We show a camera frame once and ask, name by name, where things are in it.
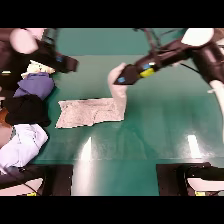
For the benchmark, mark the grey T-shirt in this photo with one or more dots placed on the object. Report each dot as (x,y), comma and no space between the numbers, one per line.
(90,113)

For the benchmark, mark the black garment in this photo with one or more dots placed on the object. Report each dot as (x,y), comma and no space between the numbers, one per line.
(10,78)
(28,110)

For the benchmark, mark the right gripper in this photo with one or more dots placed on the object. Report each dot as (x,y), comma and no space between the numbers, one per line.
(130,75)

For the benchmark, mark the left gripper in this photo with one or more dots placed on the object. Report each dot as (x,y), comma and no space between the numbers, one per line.
(66,64)

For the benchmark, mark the purple garment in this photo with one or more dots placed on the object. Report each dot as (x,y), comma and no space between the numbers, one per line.
(36,85)

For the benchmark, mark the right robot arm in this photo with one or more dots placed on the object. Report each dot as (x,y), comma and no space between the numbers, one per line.
(186,48)

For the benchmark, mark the lavender garment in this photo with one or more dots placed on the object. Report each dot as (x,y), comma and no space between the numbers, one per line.
(23,145)

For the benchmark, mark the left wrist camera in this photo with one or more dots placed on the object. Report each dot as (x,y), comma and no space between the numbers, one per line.
(50,35)

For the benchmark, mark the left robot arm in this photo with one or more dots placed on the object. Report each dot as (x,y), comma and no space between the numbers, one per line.
(23,40)

